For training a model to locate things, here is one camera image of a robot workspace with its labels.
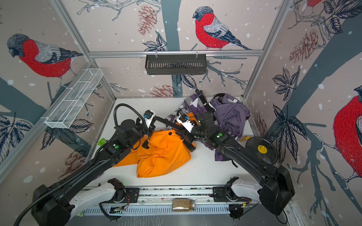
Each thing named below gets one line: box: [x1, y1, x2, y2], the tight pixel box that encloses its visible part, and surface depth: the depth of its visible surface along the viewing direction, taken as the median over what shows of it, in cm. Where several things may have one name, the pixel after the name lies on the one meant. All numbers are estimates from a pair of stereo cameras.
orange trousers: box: [113, 129, 193, 178], surface depth 77 cm
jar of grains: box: [171, 198, 196, 212], surface depth 68 cm
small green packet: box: [96, 137, 107, 147], surface depth 97 cm
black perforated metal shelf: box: [145, 54, 207, 76], surface depth 95 cm
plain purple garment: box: [212, 93, 251, 138], surface depth 102 cm
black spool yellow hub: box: [245, 136, 278, 165], surface depth 82 cm
